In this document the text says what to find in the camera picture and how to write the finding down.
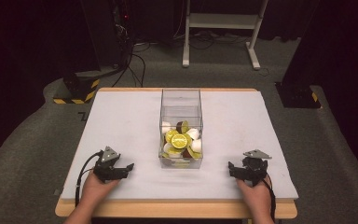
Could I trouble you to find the large lime half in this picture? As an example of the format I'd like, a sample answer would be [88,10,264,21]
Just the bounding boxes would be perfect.
[171,133,188,150]

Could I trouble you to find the cables under white stand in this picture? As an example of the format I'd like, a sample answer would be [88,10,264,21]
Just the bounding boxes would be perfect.
[172,28,250,51]

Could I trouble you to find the black stand base plate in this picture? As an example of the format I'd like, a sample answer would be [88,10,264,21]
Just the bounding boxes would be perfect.
[274,81,322,109]

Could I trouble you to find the dark equipment cabinet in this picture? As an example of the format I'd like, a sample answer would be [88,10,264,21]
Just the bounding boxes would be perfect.
[79,0,132,67]

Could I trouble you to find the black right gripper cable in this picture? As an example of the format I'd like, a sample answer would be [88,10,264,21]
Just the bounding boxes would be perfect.
[262,174,277,222]

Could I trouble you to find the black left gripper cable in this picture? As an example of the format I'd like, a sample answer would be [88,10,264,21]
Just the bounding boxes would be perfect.
[74,150,104,208]

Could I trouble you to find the white metal stand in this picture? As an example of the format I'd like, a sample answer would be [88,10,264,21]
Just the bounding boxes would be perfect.
[182,0,270,71]

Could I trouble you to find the person's right hand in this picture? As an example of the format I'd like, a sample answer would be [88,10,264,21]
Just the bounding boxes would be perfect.
[236,176,273,217]

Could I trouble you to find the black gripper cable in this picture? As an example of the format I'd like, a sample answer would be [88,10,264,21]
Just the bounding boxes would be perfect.
[74,150,104,208]
[262,174,277,222]

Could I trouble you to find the small lime half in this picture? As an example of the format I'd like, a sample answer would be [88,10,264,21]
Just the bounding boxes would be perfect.
[164,129,180,144]

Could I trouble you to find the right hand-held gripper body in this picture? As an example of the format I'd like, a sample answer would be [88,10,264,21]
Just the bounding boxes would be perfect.
[241,148,273,188]

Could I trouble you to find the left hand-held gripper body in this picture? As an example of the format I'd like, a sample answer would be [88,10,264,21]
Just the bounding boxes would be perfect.
[92,146,121,184]

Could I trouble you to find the person's left hand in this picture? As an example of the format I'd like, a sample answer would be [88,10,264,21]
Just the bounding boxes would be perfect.
[80,170,121,207]

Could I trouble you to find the black yellow striped stand base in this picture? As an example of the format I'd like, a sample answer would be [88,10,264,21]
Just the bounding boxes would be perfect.
[52,73,102,105]

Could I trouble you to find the white table mat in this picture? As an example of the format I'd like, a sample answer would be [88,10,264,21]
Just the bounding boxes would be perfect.
[60,90,299,201]

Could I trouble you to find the wooden table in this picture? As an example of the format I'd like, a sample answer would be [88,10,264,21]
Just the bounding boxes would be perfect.
[54,87,298,220]

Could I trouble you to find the brown and green fruit half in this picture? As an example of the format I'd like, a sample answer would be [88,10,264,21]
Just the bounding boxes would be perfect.
[175,120,190,134]
[182,147,202,161]

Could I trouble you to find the black floor cables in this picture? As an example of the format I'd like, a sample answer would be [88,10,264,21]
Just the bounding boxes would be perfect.
[111,40,152,89]

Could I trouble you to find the clear plastic box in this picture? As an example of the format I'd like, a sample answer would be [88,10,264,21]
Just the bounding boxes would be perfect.
[158,88,204,170]

